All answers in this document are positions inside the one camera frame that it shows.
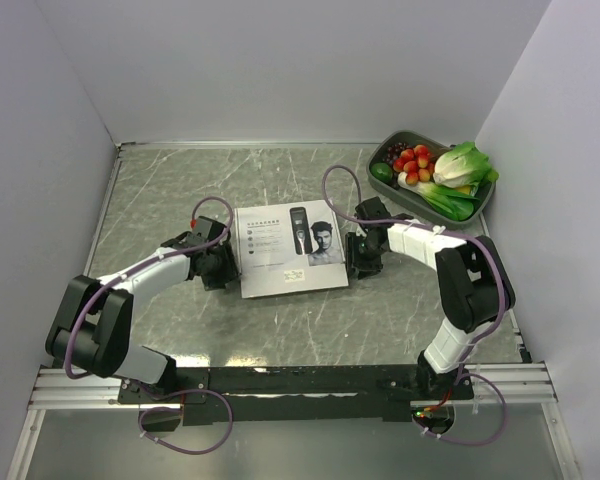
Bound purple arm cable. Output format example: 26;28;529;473
63;195;234;381
321;165;510;371

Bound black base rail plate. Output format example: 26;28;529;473
118;364;474;426

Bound green avocado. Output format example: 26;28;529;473
370;162;393;184

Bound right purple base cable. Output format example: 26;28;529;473
413;372;509;446

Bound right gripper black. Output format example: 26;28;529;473
343;231;385;280

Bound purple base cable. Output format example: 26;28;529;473
137;389;234;455
413;372;509;446

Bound white box with black tray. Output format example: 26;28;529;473
235;200;349;299

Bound green white cabbage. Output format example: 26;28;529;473
433;142;499;188

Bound red strawberries cluster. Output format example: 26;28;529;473
392;144;435;186

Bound aluminium profile rail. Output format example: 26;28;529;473
28;365;131;412

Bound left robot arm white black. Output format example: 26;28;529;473
45;216;239;402

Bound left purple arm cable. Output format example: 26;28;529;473
63;195;234;381

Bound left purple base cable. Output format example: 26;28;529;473
137;389;234;455

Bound bok choy vegetable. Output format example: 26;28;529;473
397;172;478;221

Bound dark purple grapes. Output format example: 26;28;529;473
384;142;410;166

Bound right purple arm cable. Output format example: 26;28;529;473
321;165;510;371

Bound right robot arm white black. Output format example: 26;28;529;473
345;197;515;399

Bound dark grey food tray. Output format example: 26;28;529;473
366;131;497;229

